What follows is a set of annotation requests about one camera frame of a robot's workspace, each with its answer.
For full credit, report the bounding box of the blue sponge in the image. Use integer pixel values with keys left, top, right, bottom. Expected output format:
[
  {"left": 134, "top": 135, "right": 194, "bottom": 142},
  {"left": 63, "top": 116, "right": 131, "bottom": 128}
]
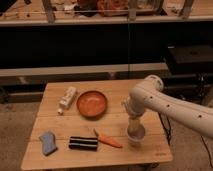
[{"left": 39, "top": 131, "right": 57, "bottom": 156}]

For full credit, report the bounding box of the orange pepper with green stem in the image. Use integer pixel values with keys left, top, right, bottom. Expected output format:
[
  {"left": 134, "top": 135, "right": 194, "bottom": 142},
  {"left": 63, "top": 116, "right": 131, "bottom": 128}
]
[{"left": 94, "top": 130, "right": 122, "bottom": 148}]

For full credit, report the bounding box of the white plastic bottle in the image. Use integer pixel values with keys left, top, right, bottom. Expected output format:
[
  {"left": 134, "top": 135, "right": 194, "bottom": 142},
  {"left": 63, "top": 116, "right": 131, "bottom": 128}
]
[{"left": 58, "top": 86, "right": 77, "bottom": 115}]

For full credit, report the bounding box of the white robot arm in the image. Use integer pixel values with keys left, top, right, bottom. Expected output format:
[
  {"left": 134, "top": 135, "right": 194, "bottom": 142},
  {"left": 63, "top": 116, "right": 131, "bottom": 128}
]
[{"left": 123, "top": 75, "right": 213, "bottom": 139}]

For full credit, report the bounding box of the black cable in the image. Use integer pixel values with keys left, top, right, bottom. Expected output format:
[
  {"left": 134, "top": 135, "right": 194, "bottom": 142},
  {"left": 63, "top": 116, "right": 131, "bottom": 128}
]
[{"left": 159, "top": 113, "right": 173, "bottom": 146}]

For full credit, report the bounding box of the black box on shelf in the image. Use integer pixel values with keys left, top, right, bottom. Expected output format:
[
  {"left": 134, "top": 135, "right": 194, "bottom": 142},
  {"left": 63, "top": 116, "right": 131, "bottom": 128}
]
[{"left": 165, "top": 45, "right": 213, "bottom": 74}]

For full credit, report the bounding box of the metal shelf rail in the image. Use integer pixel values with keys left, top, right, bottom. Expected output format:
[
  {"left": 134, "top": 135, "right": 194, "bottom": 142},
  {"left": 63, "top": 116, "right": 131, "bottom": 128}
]
[{"left": 0, "top": 63, "right": 168, "bottom": 85}]

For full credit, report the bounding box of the black white striped block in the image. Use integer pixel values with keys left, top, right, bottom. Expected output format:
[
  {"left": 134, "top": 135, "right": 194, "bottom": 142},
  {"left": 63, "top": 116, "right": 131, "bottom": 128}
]
[{"left": 69, "top": 136, "right": 98, "bottom": 151}]

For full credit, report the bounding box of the white ceramic cup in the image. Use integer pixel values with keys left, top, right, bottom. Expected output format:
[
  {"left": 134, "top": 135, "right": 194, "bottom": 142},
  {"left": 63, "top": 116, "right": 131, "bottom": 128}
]
[{"left": 127, "top": 123, "right": 145, "bottom": 144}]

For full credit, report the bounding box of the wooden table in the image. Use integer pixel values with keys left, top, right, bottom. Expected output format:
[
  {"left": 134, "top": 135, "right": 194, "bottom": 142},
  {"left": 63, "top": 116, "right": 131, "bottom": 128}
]
[{"left": 21, "top": 80, "right": 172, "bottom": 171}]

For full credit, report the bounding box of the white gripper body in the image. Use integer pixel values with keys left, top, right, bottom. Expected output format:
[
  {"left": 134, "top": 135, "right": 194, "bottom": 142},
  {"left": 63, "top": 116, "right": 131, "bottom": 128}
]
[{"left": 121, "top": 98, "right": 147, "bottom": 139}]

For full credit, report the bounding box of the orange ceramic bowl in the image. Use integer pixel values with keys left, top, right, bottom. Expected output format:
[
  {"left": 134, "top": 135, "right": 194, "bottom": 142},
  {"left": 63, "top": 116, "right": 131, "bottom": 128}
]
[{"left": 76, "top": 90, "right": 108, "bottom": 118}]

